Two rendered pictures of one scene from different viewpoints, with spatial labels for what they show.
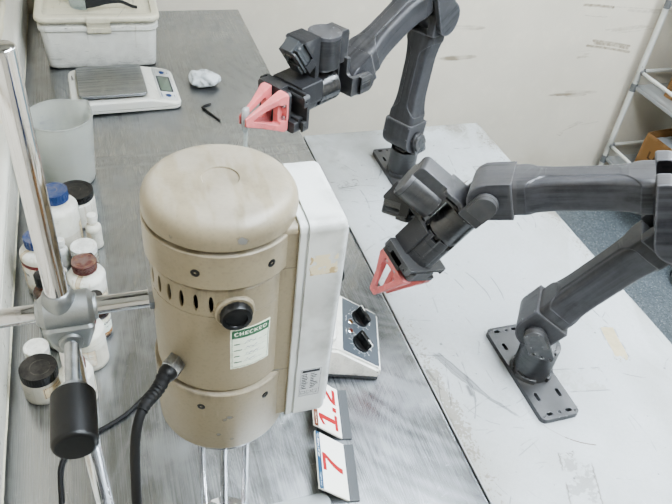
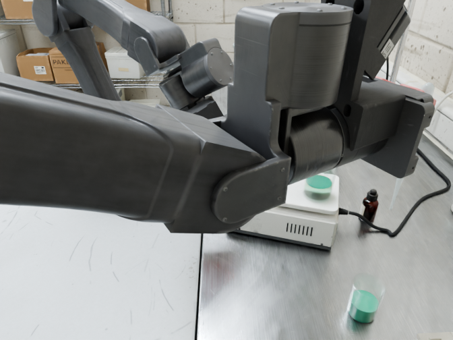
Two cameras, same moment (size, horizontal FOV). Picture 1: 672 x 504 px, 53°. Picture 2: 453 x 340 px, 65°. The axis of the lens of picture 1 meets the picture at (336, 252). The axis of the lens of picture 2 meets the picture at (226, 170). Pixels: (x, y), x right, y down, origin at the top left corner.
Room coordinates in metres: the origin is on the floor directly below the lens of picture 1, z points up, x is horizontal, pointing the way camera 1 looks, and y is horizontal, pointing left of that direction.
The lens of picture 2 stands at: (1.32, 0.11, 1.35)
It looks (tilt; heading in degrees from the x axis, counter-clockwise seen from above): 31 degrees down; 201
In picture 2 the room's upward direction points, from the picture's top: straight up
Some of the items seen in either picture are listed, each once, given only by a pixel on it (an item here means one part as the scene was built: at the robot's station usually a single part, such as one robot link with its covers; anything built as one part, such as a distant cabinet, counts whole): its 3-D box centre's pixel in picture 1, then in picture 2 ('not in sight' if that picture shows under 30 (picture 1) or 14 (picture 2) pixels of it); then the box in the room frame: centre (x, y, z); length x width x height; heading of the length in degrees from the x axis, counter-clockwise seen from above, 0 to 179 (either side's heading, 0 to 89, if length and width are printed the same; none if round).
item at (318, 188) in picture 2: not in sight; (321, 177); (0.79, 0.07, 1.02); 0.06 x 0.05 x 0.08; 80
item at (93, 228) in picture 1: (93, 230); not in sight; (0.96, 0.45, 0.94); 0.03 x 0.03 x 0.07
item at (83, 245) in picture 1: (85, 256); not in sight; (0.89, 0.45, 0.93); 0.05 x 0.05 x 0.05
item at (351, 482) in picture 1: (336, 465); not in sight; (0.54, -0.04, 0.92); 0.09 x 0.06 x 0.04; 10
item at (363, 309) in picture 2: not in sight; (365, 299); (0.94, 0.17, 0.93); 0.04 x 0.04 x 0.06
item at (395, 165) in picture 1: (402, 160); not in sight; (1.34, -0.12, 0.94); 0.20 x 0.07 x 0.08; 22
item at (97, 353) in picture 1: (87, 338); not in sight; (0.69, 0.36, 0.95); 0.06 x 0.06 x 0.10
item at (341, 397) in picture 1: (330, 407); not in sight; (0.64, -0.02, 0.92); 0.09 x 0.06 x 0.04; 10
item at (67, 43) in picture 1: (98, 16); not in sight; (1.82, 0.74, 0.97); 0.37 x 0.31 x 0.14; 21
